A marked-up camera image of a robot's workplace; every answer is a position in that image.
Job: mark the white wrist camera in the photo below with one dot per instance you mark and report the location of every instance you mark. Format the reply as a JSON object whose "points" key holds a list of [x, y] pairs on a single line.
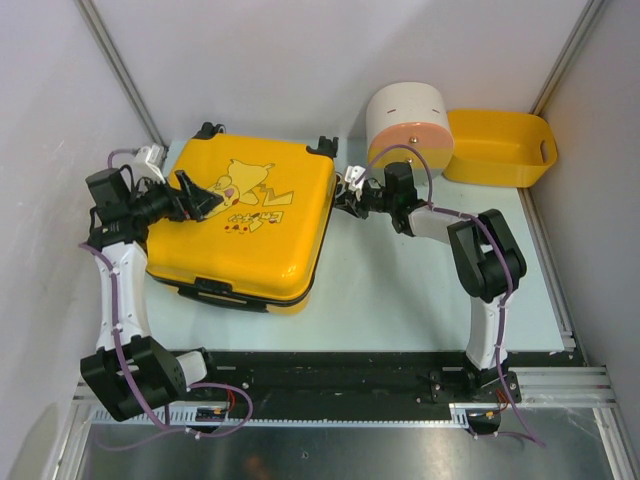
{"points": [[148, 163], [354, 178]]}

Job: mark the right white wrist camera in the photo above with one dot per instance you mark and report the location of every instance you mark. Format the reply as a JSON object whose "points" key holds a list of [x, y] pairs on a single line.
{"points": [[354, 178]]}

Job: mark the yellow plastic basket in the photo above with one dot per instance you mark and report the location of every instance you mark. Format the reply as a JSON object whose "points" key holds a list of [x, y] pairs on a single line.
{"points": [[499, 148]]}

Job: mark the yellow Pikachu suitcase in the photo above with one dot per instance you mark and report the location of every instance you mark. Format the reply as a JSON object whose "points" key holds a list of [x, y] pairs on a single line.
{"points": [[259, 249]]}

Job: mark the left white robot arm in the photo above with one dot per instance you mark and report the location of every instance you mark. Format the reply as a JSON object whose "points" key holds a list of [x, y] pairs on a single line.
{"points": [[131, 373]]}

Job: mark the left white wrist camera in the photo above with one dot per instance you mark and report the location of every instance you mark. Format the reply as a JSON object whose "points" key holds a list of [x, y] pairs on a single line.
{"points": [[148, 163]]}

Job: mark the white round drawer cabinet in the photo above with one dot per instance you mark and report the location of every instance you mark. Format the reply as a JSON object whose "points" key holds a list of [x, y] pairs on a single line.
{"points": [[412, 117]]}

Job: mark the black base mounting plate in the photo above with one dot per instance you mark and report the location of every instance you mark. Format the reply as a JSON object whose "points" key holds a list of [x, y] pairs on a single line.
{"points": [[345, 386]]}

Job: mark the aluminium frame rail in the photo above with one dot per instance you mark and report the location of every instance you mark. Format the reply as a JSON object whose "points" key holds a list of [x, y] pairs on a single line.
{"points": [[211, 408]]}

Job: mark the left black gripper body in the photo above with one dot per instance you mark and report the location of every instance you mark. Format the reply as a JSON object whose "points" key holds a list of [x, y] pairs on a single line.
{"points": [[159, 202]]}

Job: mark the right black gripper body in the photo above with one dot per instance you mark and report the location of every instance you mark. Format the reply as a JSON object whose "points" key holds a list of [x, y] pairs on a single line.
{"points": [[373, 200]]}

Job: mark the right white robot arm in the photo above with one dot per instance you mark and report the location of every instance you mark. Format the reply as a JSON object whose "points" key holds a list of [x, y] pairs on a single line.
{"points": [[488, 260]]}

